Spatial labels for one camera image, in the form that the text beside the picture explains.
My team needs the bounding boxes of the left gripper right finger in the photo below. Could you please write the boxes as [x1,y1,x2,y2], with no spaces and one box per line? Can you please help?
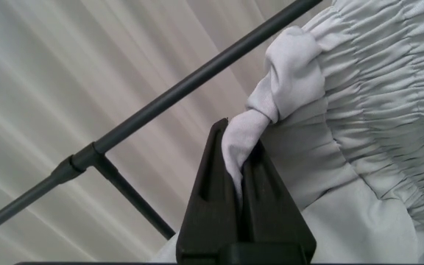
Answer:
[240,141,318,263]

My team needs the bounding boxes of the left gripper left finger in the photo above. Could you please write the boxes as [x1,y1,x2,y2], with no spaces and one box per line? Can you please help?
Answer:
[177,117,241,263]

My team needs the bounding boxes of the pale grey shorts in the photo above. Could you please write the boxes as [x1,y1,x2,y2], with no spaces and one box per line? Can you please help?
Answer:
[149,0,424,264]

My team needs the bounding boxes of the black clothes rack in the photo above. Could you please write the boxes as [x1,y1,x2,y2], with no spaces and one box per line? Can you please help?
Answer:
[0,0,323,242]

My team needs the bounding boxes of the white curtain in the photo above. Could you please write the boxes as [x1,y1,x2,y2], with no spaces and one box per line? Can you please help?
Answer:
[0,0,336,263]

